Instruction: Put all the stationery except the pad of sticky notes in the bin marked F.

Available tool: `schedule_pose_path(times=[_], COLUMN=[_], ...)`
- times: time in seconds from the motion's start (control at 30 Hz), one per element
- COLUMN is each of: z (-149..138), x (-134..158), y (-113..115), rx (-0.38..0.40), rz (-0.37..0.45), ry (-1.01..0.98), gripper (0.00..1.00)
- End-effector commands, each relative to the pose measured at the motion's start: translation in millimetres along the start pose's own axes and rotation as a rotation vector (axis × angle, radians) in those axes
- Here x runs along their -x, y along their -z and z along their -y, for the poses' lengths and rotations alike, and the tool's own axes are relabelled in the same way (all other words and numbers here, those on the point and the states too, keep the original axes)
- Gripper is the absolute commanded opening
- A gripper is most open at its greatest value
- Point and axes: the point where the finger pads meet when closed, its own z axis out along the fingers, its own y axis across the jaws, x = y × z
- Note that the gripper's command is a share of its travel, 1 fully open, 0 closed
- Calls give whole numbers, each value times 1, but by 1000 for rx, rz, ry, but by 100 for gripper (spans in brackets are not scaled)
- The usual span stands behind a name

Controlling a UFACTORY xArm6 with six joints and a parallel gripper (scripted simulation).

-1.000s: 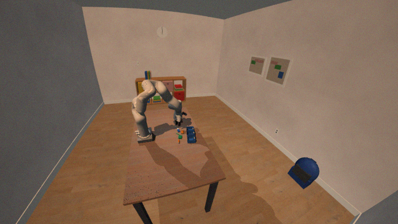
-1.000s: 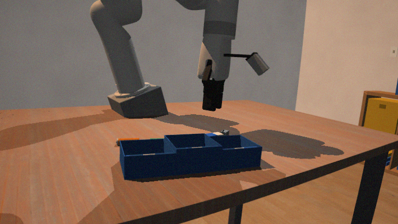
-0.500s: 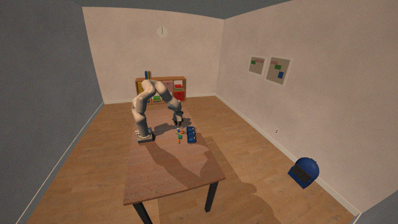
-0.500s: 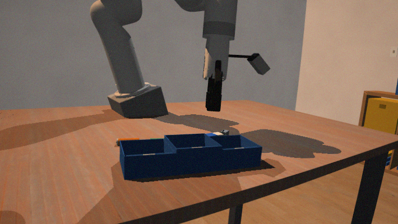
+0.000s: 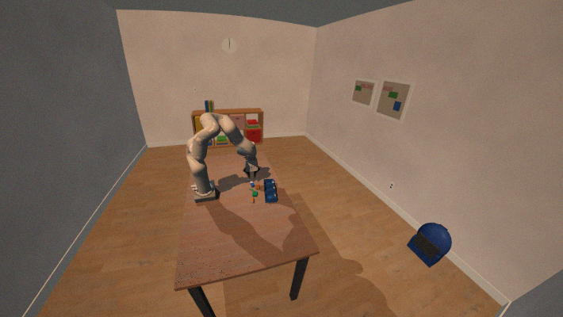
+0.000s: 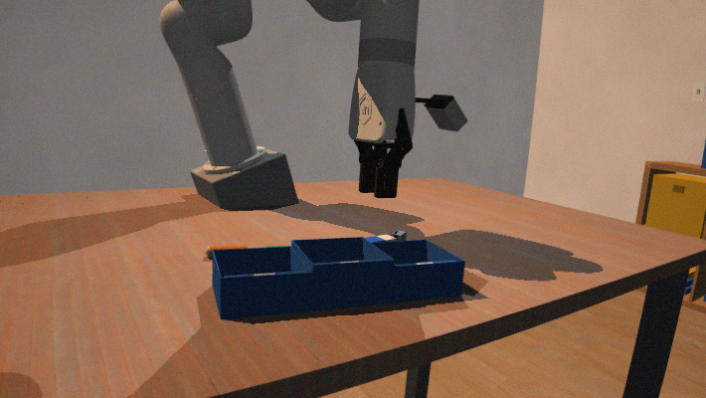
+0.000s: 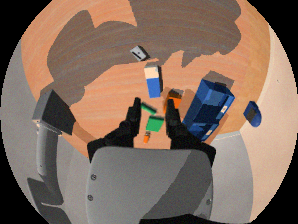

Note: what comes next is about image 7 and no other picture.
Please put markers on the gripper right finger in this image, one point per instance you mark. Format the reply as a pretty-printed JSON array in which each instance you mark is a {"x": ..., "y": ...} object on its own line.
[{"x": 180, "y": 136}]

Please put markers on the green flat block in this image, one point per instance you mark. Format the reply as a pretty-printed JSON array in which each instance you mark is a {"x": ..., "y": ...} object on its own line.
[{"x": 154, "y": 123}]

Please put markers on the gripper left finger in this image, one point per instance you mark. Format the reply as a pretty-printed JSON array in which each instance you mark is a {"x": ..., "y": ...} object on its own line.
[{"x": 124, "y": 134}]

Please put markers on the dark blue rack of bins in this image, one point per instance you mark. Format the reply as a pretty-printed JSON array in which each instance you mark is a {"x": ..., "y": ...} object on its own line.
[{"x": 208, "y": 104}]

